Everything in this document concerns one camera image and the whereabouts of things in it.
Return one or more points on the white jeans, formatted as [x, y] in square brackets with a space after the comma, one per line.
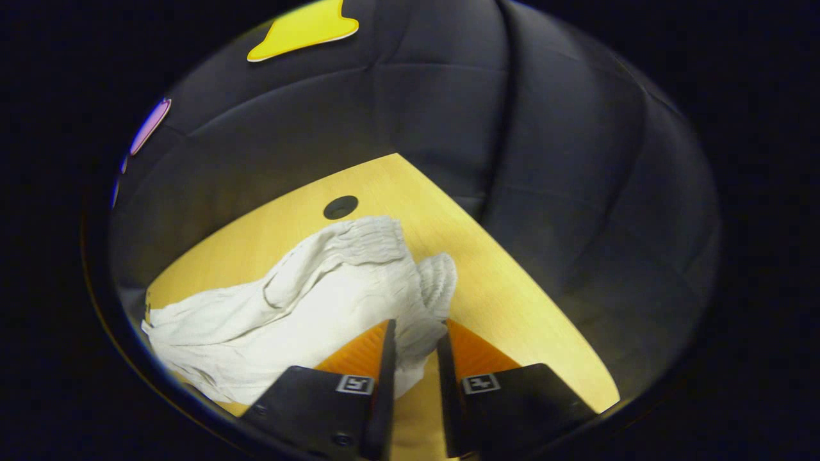
[307, 307]

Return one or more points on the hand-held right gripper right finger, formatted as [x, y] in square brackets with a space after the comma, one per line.
[447, 390]

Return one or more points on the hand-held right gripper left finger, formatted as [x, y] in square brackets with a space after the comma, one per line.
[386, 390]

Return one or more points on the black backdrop cloth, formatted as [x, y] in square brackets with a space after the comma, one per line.
[544, 160]

